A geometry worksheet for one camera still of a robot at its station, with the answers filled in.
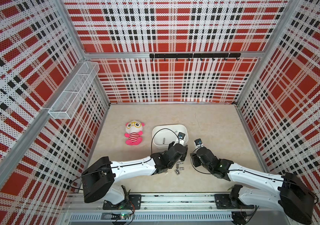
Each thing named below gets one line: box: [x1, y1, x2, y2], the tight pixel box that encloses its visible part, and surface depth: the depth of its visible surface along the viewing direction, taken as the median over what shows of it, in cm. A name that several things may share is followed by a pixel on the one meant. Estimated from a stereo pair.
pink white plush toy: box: [124, 120, 145, 146], surface depth 98 cm
